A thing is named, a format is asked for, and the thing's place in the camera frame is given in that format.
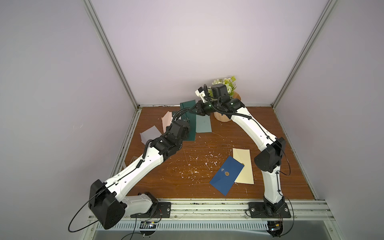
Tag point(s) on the cream yellow envelope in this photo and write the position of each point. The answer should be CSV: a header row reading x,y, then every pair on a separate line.
x,y
246,175

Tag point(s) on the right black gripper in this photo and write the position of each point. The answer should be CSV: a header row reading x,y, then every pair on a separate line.
x,y
195,106

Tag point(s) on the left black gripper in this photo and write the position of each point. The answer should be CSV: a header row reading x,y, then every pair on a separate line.
x,y
185,133

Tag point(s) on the navy blue envelope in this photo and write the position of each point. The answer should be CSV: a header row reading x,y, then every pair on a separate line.
x,y
225,177

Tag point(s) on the mint green envelope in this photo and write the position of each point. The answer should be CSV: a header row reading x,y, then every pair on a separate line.
x,y
203,124

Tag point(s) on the aluminium rail frame front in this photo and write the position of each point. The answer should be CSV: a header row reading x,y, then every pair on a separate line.
x,y
236,209

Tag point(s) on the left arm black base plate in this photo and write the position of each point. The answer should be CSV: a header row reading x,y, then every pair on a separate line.
x,y
158,210

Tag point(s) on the grey envelope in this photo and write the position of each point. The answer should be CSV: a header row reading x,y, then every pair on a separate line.
x,y
150,134

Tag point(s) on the pink envelope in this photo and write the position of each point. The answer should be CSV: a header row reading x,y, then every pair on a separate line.
x,y
167,120

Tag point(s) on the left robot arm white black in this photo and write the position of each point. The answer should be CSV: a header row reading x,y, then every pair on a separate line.
x,y
108,200

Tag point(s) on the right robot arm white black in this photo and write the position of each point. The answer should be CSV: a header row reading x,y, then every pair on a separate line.
x,y
271,151

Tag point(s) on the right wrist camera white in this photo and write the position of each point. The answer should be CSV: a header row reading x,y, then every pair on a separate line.
x,y
214,92

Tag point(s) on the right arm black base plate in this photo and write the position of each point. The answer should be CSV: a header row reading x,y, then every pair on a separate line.
x,y
269,211

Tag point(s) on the artificial green flower plant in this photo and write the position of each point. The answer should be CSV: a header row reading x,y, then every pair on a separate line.
x,y
230,84

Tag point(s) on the dark green envelope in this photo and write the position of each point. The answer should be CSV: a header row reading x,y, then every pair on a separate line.
x,y
190,118

